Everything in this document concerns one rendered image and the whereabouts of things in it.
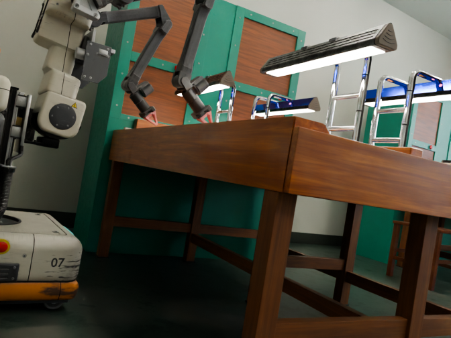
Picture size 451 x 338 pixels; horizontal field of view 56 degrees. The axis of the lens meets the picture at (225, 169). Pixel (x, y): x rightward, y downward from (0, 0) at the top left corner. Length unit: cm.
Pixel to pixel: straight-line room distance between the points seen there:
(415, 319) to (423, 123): 346
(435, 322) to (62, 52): 169
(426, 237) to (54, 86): 144
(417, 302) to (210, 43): 214
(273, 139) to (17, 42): 265
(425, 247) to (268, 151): 63
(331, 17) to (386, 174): 398
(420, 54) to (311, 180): 537
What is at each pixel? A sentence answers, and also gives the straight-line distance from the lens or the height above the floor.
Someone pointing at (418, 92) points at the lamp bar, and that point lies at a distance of 191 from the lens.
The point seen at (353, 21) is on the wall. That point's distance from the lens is 534.
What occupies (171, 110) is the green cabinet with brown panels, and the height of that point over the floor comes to 96.
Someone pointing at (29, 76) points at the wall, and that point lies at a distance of 345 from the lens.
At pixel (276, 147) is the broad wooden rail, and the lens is 106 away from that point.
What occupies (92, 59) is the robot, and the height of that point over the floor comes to 98.
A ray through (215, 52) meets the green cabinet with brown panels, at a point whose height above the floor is 142.
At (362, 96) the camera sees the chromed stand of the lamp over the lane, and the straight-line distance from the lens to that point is 158.
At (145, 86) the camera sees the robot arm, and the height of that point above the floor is 99.
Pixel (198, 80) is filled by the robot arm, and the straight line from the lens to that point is 193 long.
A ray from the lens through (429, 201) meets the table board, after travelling 136.
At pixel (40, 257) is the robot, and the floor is 21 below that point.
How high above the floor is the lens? 60
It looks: 1 degrees up
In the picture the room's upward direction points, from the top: 9 degrees clockwise
